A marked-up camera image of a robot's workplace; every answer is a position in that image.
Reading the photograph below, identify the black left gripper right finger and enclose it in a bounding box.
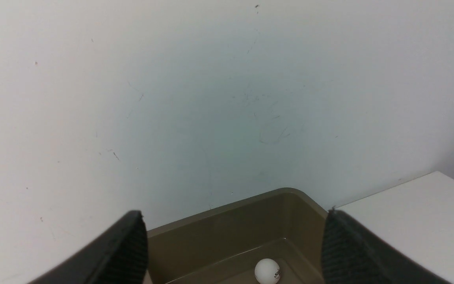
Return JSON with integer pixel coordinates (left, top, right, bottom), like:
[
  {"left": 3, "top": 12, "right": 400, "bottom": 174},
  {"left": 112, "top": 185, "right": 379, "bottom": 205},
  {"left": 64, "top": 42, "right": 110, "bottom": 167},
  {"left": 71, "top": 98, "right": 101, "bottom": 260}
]
[{"left": 321, "top": 209, "right": 447, "bottom": 284}]

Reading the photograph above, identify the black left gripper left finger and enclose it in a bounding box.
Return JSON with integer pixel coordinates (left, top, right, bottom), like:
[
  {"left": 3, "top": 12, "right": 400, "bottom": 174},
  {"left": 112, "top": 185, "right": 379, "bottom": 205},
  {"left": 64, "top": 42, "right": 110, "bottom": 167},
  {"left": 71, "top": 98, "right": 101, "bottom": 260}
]
[{"left": 31, "top": 210, "right": 149, "bottom": 284}]

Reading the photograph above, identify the white table-tennis ball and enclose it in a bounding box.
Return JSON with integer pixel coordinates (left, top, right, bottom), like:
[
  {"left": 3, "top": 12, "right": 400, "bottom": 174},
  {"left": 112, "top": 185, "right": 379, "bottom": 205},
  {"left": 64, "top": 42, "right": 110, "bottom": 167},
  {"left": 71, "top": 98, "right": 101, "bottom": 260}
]
[{"left": 254, "top": 258, "right": 281, "bottom": 284}]

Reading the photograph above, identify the tan plastic bin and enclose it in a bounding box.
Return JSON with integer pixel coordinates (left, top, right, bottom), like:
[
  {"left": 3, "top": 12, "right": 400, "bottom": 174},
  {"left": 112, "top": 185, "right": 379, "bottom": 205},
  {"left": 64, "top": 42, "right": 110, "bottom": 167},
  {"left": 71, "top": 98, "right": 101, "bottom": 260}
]
[{"left": 145, "top": 188, "right": 327, "bottom": 284}]

